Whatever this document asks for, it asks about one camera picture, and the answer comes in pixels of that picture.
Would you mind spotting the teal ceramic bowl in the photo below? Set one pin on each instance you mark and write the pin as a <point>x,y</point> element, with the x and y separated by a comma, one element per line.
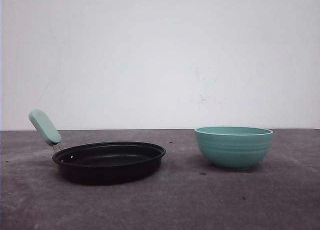
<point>235,147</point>

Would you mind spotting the black frying pan green handle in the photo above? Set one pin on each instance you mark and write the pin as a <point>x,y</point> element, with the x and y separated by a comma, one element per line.
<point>101,163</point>

